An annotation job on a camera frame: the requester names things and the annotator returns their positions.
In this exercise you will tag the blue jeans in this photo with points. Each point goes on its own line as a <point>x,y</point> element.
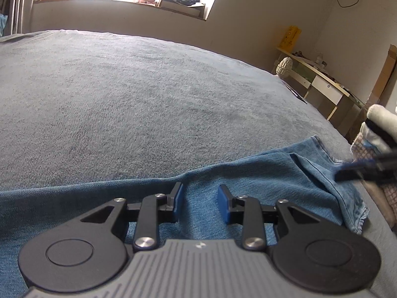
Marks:
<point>263,167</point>

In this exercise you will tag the box with dark shoes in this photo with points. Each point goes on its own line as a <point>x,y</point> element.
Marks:
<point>183,1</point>

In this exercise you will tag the dark flat object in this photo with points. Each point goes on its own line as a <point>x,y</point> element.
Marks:
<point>294,92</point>

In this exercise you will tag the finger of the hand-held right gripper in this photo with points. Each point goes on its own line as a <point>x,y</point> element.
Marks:
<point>363,169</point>

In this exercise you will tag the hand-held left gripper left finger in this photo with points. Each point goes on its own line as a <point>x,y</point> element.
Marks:
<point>178,203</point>

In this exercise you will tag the cardboard sheet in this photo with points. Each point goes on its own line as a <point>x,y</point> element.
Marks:
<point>383,74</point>

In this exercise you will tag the grey curtain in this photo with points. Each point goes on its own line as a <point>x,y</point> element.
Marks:
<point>17,3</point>

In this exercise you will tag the yellow box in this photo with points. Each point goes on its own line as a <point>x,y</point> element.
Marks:
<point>291,37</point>

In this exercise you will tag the grey bed blanket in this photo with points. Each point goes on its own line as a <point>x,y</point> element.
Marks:
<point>124,99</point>

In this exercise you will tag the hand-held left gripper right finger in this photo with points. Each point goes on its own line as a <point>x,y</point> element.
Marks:
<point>222,206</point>

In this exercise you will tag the cream desk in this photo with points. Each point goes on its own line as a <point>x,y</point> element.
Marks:
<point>322,83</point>

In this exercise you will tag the blue pillow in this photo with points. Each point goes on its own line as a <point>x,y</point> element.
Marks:
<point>2,24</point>

